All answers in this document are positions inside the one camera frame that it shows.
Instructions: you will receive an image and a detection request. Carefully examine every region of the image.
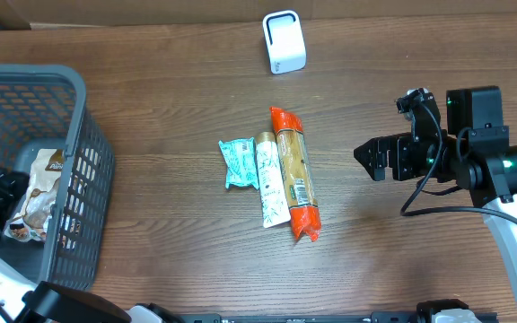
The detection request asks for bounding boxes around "orange pasta packet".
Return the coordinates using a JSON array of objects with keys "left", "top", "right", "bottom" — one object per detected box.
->
[{"left": 270, "top": 107, "right": 322, "bottom": 241}]

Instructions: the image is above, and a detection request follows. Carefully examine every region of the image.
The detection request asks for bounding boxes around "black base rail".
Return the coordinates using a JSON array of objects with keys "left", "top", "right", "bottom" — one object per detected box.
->
[{"left": 180, "top": 311, "right": 500, "bottom": 323}]

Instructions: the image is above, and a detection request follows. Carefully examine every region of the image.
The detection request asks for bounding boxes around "grey plastic shopping basket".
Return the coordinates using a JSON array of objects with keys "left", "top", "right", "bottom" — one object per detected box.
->
[{"left": 0, "top": 65, "right": 115, "bottom": 290}]

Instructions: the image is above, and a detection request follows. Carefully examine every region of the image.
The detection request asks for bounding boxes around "teal snack packet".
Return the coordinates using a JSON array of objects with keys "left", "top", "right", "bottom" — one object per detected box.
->
[{"left": 218, "top": 137, "right": 259, "bottom": 189}]

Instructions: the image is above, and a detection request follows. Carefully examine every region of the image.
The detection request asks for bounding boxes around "beige Pantree snack bag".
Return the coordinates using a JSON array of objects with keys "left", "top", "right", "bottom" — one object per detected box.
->
[{"left": 4, "top": 149, "right": 65, "bottom": 242}]

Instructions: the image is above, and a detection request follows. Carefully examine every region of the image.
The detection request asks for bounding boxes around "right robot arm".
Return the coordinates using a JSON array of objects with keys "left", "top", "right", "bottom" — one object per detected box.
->
[{"left": 354, "top": 86, "right": 517, "bottom": 303}]

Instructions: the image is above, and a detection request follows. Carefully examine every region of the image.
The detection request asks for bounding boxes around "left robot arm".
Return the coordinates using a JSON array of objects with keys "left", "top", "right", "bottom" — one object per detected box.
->
[{"left": 0, "top": 167, "right": 183, "bottom": 323}]

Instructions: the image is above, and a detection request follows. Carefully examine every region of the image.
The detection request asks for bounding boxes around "white tube with gold cap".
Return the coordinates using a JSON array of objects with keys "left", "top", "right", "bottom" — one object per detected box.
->
[{"left": 256, "top": 132, "right": 291, "bottom": 228}]

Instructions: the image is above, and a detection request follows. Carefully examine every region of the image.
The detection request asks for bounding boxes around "white barcode scanner stand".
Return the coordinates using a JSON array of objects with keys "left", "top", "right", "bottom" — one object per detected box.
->
[{"left": 262, "top": 10, "right": 307, "bottom": 74}]

